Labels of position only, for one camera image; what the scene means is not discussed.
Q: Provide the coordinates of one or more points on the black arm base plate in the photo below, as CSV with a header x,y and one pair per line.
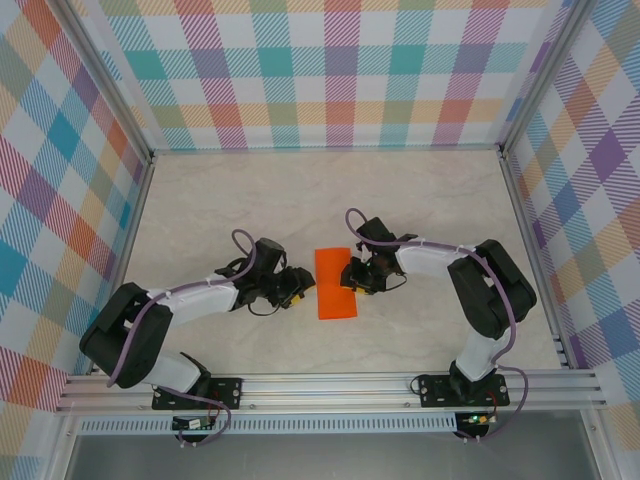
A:
x,y
432,392
227,390

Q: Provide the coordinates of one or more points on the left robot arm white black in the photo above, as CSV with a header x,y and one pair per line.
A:
x,y
200,300

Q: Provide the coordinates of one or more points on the orange paper sheet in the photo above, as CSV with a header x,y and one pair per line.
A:
x,y
330,305

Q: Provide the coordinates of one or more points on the black circuit board white label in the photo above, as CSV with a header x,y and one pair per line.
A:
x,y
192,424

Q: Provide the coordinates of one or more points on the small circuit board green light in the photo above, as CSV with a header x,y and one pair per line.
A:
x,y
477,419

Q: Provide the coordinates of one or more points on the grey metal panel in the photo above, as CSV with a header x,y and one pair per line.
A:
x,y
325,457

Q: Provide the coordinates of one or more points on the aluminium frame crossbar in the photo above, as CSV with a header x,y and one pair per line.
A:
x,y
325,148

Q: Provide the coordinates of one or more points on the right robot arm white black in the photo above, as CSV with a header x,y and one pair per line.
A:
x,y
425,260

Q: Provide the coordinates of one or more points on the aluminium side rail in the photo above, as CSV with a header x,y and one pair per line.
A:
x,y
125,250
532,250

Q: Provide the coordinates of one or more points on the long aluminium mounting rail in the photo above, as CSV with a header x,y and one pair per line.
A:
x,y
325,390

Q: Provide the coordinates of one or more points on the aluminium frame post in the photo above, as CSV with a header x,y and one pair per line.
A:
x,y
107,85
542,80

